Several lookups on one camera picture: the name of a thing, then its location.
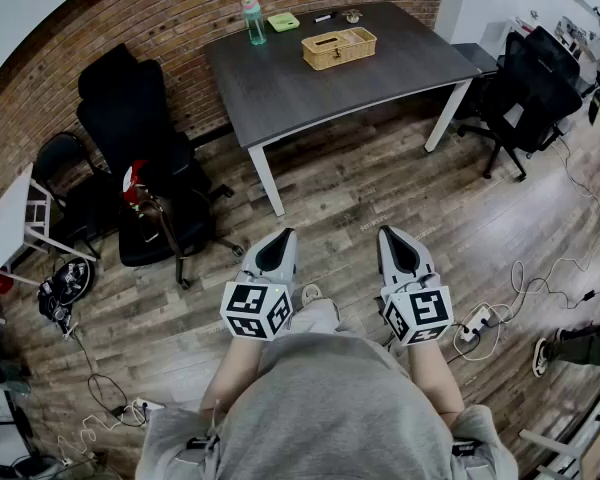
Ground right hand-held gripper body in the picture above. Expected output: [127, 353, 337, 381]
[379, 271, 455, 346]

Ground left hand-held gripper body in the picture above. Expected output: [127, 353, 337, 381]
[219, 267, 297, 343]

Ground wicker basket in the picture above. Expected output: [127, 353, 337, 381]
[301, 26, 378, 72]

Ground person's right forearm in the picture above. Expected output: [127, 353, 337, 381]
[406, 340, 466, 429]

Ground person's left forearm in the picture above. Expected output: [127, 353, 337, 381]
[199, 334, 267, 415]

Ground person's beige shoe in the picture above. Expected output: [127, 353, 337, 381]
[299, 282, 324, 309]

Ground person's grey trousers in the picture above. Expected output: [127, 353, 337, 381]
[285, 297, 342, 340]

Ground white table leg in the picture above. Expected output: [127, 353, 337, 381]
[247, 145, 287, 218]
[423, 78, 473, 153]

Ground brown leather bag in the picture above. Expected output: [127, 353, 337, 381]
[118, 195, 190, 289]

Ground person's grey shirt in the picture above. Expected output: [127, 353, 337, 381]
[135, 331, 519, 480]

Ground red bag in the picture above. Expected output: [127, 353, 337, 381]
[121, 159, 149, 203]

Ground black electronics bundle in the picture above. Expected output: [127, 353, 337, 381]
[36, 256, 97, 323]

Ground black high-back office chair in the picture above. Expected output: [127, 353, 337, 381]
[75, 42, 246, 289]

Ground white shelf rack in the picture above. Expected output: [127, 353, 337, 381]
[518, 386, 600, 480]

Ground black mesh office chair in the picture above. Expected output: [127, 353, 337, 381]
[456, 24, 585, 183]

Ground dark low cabinet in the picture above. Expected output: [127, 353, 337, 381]
[450, 42, 500, 75]

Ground black folding chair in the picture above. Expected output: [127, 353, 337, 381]
[32, 131, 116, 262]

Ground teal water bottle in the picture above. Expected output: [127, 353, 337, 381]
[241, 0, 268, 47]

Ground green portable fan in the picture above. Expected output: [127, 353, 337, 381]
[266, 11, 301, 33]

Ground small white table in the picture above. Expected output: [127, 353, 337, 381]
[0, 162, 101, 289]

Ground white desk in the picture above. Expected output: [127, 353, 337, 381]
[503, 9, 599, 62]

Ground white cable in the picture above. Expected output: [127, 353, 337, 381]
[489, 227, 600, 329]

